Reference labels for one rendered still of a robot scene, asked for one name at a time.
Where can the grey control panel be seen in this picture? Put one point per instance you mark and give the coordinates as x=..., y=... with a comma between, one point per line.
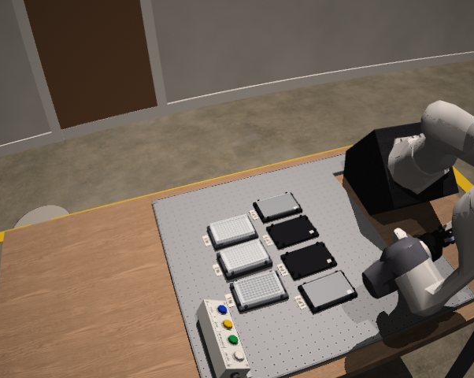
x=222, y=340

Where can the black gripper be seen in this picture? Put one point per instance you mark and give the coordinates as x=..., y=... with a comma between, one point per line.
x=441, y=238

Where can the beige label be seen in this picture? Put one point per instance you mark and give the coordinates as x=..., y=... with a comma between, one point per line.
x=282, y=270
x=206, y=240
x=229, y=300
x=253, y=214
x=217, y=270
x=300, y=302

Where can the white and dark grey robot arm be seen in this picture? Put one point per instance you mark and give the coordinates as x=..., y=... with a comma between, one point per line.
x=416, y=164

